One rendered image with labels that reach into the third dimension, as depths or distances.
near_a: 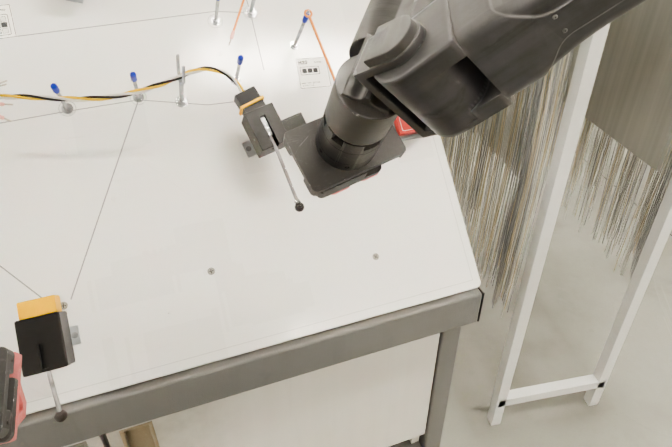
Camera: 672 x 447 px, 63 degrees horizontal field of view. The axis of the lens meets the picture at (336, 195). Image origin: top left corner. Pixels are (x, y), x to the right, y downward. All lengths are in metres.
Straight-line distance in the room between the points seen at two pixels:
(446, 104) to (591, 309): 1.92
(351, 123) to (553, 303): 1.86
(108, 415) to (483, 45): 0.66
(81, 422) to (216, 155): 0.39
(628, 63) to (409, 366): 0.96
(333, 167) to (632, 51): 1.17
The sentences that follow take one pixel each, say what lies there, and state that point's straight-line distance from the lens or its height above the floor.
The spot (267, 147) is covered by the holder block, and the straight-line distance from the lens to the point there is 0.74.
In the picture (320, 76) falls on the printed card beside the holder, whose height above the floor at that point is 1.15.
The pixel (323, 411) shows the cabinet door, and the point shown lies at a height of 0.64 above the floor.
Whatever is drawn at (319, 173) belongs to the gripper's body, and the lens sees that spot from 0.50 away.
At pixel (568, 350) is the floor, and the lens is 2.09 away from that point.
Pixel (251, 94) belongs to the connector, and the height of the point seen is 1.17.
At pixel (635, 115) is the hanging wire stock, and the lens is 1.58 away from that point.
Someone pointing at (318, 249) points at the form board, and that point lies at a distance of 0.82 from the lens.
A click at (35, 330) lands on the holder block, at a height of 1.01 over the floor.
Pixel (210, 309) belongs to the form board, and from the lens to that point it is 0.79.
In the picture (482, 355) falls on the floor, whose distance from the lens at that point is 1.98.
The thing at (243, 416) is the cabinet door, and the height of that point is 0.69.
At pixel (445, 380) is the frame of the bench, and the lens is 1.11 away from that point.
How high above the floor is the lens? 1.47
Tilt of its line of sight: 34 degrees down
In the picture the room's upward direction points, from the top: straight up
